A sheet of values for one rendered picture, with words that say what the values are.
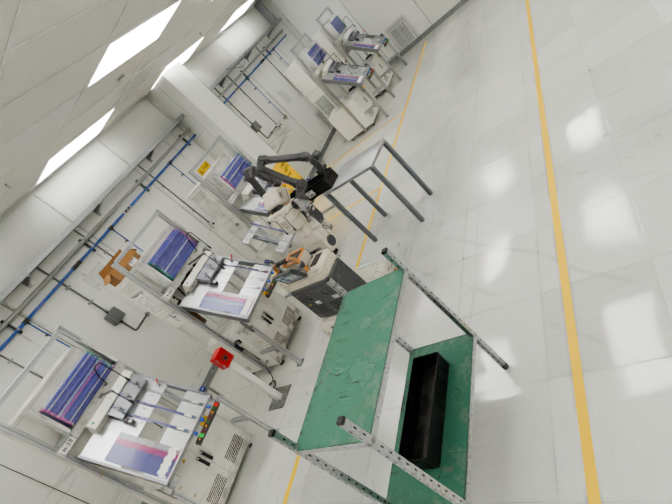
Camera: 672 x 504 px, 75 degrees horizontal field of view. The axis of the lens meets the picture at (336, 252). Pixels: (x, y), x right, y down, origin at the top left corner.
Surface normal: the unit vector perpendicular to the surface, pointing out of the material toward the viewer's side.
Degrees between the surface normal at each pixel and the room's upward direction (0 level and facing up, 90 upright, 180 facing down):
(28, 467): 90
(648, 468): 0
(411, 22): 90
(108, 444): 47
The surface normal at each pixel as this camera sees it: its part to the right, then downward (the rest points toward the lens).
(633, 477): -0.69, -0.61
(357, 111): -0.26, 0.70
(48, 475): 0.68, -0.37
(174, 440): 0.02, -0.69
